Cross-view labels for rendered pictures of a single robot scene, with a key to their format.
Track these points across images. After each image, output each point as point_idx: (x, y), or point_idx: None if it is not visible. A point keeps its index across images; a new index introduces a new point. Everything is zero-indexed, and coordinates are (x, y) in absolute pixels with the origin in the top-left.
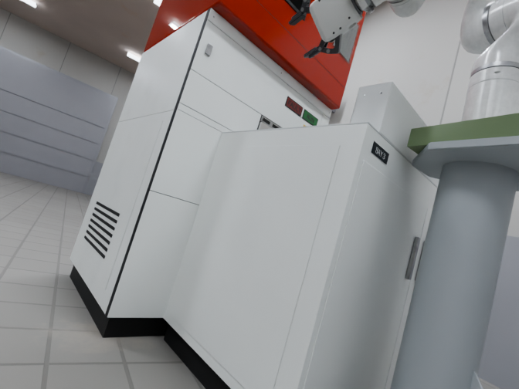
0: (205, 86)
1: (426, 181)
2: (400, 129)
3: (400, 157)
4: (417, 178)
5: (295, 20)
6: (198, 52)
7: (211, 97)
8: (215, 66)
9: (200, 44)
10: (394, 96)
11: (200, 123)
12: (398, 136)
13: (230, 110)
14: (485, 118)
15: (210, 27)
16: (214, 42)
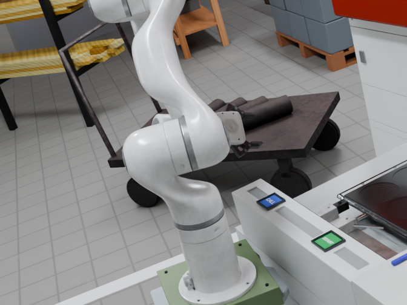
0: (377, 95)
1: (317, 300)
2: (256, 233)
3: (269, 260)
4: (300, 290)
5: (246, 119)
6: (358, 63)
7: (385, 105)
8: (373, 70)
9: (356, 55)
10: (237, 204)
11: (389, 135)
12: (258, 240)
13: (406, 113)
14: (185, 261)
15: (354, 32)
16: (363, 45)
